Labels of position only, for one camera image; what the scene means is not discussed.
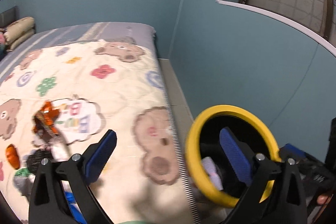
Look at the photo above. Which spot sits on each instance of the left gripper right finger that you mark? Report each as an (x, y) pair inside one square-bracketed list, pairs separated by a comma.
[(275, 191)]

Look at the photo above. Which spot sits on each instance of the white tissue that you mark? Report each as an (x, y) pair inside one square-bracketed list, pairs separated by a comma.
[(212, 171)]

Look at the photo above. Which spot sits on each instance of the beige folded pillow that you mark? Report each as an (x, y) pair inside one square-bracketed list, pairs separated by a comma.
[(18, 32)]

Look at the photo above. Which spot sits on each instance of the person right hand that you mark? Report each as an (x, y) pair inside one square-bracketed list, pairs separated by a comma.
[(323, 199)]

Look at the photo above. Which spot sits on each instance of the yellow rimmed black trash bin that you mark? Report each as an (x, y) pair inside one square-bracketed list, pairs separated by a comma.
[(193, 154)]

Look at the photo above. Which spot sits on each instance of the black wrapper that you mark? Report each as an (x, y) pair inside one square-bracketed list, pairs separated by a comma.
[(34, 159)]

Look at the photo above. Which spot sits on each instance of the orange snack wrapper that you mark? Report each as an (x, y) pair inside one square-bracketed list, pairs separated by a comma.
[(45, 118)]

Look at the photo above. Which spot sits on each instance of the cream bear pattern quilt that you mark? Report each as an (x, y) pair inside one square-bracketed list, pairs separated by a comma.
[(86, 98)]

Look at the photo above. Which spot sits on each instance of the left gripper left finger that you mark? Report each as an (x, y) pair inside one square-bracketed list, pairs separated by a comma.
[(48, 203)]

